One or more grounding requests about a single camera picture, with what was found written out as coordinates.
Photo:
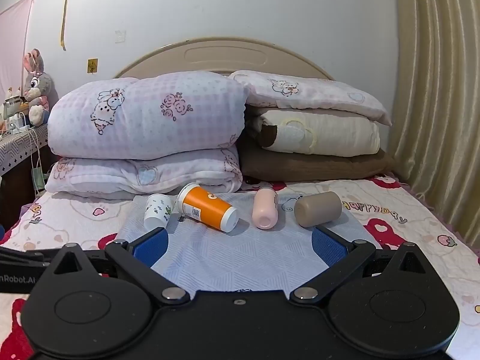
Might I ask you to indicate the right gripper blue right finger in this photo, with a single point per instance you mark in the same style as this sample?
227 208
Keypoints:
344 259

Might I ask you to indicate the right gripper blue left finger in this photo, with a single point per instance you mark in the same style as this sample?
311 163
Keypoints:
134 261

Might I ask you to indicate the white leaf-print paper cup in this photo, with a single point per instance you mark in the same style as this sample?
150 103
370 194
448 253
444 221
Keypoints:
158 210

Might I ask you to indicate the taupe plastic cup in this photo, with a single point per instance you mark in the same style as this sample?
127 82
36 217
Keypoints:
317 209

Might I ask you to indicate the orange and white cup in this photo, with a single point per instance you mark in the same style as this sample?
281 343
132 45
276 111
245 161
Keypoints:
197 203

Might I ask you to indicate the pink plastic cup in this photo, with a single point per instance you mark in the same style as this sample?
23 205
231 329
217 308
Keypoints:
265 209

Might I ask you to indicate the pink bear-print bedsheet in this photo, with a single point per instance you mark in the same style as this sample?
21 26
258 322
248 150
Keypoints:
55 219

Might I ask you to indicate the light blue patterned mat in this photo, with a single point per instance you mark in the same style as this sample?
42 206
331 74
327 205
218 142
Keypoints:
246 259

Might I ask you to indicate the pink floral folded blanket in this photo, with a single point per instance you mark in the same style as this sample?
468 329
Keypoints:
215 170

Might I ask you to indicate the bedside table with cloth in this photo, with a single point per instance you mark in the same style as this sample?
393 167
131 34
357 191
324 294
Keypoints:
19 153

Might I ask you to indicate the brown pillow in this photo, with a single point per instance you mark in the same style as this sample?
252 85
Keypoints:
266 165

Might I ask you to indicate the cream folded blanket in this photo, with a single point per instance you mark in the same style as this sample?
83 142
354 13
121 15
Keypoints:
315 132

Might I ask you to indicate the pink checked folded quilt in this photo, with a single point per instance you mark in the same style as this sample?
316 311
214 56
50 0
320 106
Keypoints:
144 119

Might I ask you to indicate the beige pleated curtain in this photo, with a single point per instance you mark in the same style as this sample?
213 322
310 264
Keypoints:
435 137

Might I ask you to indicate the pink bunny-print pillow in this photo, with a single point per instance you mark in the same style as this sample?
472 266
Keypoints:
299 93

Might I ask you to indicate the grey bunny plush toy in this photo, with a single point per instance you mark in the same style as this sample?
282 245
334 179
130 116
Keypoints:
37 88

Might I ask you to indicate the beige wooden headboard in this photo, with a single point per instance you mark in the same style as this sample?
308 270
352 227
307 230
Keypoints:
223 55

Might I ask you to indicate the pink hanging cloth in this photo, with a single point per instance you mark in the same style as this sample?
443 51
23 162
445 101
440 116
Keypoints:
13 34

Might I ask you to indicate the yellow wall outlet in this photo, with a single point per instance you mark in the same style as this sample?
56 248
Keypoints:
92 65

